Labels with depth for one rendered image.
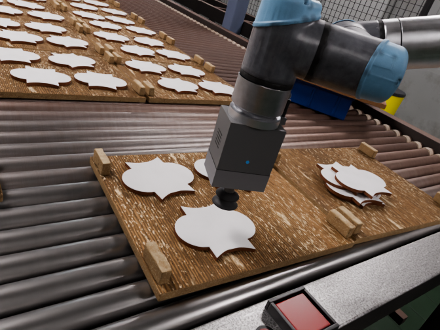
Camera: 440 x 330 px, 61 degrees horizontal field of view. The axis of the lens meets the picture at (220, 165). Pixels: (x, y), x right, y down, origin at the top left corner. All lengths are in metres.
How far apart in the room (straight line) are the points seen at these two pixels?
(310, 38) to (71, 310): 0.43
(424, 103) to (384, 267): 4.23
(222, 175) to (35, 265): 0.28
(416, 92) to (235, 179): 4.54
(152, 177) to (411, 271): 0.53
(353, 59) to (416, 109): 4.51
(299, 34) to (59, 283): 0.43
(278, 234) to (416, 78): 4.44
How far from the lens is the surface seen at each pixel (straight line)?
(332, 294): 0.66
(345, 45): 0.48
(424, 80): 4.98
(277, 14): 0.47
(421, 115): 4.95
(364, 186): 0.93
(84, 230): 0.62
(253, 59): 0.49
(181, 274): 0.55
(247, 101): 0.49
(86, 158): 0.79
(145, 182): 0.69
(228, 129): 0.50
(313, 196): 0.85
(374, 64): 0.49
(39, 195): 0.69
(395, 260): 0.83
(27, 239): 0.61
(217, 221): 0.64
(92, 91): 1.08
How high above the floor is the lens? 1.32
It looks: 27 degrees down
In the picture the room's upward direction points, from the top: 17 degrees clockwise
